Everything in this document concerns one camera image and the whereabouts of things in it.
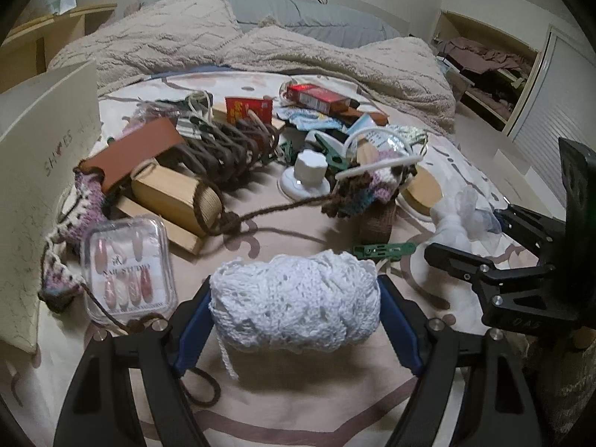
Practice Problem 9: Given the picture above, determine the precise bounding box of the cartoon print bed sheet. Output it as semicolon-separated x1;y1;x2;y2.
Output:
0;66;567;447

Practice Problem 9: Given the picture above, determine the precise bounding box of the wooden bedside shelf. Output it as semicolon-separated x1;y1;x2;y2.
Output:
0;3;117;92

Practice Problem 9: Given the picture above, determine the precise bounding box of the round wooden base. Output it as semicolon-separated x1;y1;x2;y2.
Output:
400;167;444;217

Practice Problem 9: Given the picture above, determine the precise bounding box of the wooden block piece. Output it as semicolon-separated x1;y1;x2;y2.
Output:
115;161;222;255

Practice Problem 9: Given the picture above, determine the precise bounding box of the red cardboard box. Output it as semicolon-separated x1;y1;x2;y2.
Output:
286;84;351;115

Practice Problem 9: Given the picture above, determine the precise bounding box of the white tulle puff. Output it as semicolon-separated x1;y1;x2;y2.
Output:
427;186;502;253

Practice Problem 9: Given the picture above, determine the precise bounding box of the dark brown yarn cord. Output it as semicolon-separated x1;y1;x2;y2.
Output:
158;111;337;243

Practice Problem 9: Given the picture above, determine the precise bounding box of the nail studio clear box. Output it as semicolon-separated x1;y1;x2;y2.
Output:
81;216;178;325

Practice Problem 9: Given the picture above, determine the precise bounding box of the white embroidery hoop ring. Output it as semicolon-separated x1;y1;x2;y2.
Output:
334;127;421;181

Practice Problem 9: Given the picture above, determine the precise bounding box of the brown leather case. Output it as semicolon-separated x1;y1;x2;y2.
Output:
78;118;184;195

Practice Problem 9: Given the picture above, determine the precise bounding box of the beige textured blanket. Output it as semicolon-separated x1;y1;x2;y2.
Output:
48;0;456;133

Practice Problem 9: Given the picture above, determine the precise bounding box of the green plastic clip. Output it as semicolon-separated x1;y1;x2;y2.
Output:
352;242;416;261

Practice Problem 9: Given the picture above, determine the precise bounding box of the white suction knob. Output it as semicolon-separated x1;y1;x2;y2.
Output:
279;149;330;201

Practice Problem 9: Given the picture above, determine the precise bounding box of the white cardboard storage box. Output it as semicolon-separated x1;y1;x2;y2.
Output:
0;61;101;353

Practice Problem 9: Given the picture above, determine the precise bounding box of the white lace yarn ball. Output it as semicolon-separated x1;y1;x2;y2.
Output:
209;250;381;380

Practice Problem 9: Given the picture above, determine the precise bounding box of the grey pillow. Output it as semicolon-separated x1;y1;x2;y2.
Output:
229;0;401;48

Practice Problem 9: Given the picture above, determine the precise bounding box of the crochet multicolour piece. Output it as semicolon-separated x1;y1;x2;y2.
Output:
37;168;106;314

